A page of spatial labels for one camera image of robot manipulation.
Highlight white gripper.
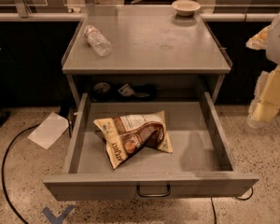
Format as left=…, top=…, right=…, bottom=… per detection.
left=245, top=25, right=280, bottom=129

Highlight brown chip bag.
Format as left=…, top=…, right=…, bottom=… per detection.
left=93, top=111, right=173, bottom=169

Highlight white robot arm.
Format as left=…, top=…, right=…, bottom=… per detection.
left=246, top=12, right=280, bottom=129

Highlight grey open top drawer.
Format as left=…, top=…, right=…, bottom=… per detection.
left=44, top=91, right=259, bottom=201

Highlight grey cabinet counter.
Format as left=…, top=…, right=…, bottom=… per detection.
left=63, top=6, right=231, bottom=103

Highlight white paper bowl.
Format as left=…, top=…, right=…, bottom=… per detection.
left=172, top=0, right=201, bottom=17

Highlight white paper tag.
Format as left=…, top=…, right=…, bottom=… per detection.
left=118, top=84, right=135, bottom=97

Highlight dark items inside cabinet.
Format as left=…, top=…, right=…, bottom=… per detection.
left=91, top=82, right=157, bottom=102

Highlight clear plastic water bottle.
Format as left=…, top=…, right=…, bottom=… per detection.
left=84, top=25, right=112, bottom=57

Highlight white paper sheet on floor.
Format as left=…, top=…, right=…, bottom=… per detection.
left=28, top=113, right=68, bottom=149

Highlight grey railing bar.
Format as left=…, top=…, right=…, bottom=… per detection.
left=0, top=13, right=277, bottom=22

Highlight blue tape floor marker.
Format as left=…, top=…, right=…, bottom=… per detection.
left=41, top=204, right=77, bottom=224

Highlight black floor cable right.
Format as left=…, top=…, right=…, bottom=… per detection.
left=210, top=186, right=255, bottom=224

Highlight black floor cable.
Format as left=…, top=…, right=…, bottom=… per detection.
left=1, top=123, right=41, bottom=224
left=210, top=186, right=255, bottom=224

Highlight black drawer handle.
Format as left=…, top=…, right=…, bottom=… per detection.
left=136, top=185, right=171, bottom=198

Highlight black floor cable left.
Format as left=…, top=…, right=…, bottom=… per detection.
left=1, top=123, right=41, bottom=224

